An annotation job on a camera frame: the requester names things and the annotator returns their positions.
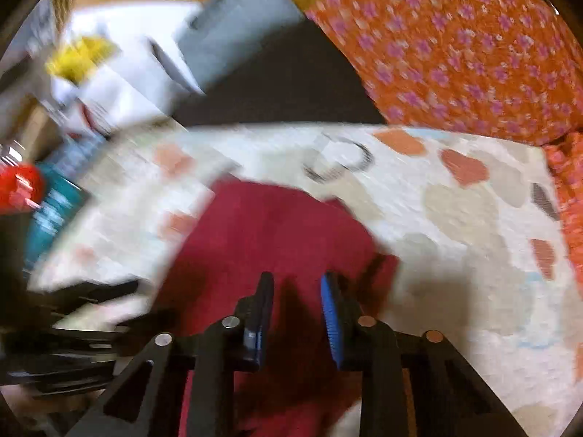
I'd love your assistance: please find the red plastic bag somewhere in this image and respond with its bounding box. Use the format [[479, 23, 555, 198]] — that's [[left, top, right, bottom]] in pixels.
[[0, 164, 46, 215]]

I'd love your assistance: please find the white quilt with hearts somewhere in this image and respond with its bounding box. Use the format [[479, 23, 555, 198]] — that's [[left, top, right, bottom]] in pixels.
[[32, 124, 582, 436]]

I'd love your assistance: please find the orange floral cloth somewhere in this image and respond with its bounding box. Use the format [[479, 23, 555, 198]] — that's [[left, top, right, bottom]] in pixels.
[[304, 0, 583, 278]]

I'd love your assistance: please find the yellow plastic bag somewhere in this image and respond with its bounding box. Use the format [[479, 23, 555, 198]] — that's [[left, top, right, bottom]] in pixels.
[[44, 36, 118, 85]]

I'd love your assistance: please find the black mattress cushion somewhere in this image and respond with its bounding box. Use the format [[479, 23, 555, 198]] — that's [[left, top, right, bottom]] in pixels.
[[172, 20, 386, 127]]

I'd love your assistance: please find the white paper bag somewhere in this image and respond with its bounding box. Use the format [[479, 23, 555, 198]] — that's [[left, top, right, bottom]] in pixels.
[[51, 0, 201, 136]]

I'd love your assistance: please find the teal box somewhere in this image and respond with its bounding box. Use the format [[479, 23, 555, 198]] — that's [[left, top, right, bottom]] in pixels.
[[24, 134, 108, 275]]

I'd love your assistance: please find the grey storage bag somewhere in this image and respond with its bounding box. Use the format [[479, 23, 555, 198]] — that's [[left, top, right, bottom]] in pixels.
[[177, 0, 304, 91]]

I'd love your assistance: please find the dark red small garment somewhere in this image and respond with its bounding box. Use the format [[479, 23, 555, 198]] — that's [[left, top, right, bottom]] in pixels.
[[154, 180, 398, 436]]

